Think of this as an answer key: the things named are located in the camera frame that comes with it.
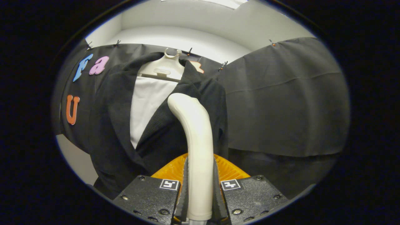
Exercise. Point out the black jacket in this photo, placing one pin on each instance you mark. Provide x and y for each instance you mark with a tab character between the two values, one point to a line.
112	131

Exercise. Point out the white garment steamer head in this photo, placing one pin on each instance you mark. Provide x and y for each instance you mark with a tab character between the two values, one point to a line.
198	150

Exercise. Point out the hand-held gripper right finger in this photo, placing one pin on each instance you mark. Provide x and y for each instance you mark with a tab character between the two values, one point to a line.
250	195

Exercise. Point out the black backdrop cloth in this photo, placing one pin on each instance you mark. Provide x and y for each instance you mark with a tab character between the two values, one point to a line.
84	93
281	103

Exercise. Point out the white plastic hanger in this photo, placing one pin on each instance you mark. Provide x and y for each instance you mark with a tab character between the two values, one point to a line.
164	67

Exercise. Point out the ceiling light panel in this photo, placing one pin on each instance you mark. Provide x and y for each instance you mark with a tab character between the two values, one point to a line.
215	2

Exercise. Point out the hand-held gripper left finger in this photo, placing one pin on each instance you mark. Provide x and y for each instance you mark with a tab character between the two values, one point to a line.
150	197

